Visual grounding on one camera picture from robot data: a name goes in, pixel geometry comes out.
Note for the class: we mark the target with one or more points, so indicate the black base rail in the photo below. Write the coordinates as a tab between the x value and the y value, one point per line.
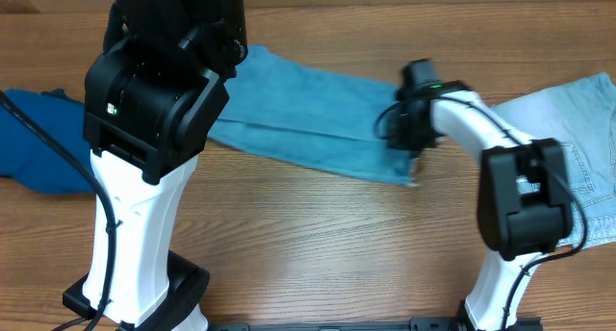
327	327

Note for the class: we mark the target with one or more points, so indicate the medium blue denim jeans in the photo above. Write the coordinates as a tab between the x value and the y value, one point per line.
301	115

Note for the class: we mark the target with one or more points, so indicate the dark blue folded cloth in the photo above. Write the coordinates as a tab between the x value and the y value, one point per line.
28	160

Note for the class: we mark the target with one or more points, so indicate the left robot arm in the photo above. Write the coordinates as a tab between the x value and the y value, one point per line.
151	98

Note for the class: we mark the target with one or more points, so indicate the light washed denim jeans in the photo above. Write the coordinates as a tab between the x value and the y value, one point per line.
581	115

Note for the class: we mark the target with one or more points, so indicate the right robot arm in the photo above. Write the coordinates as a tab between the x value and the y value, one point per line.
524	206

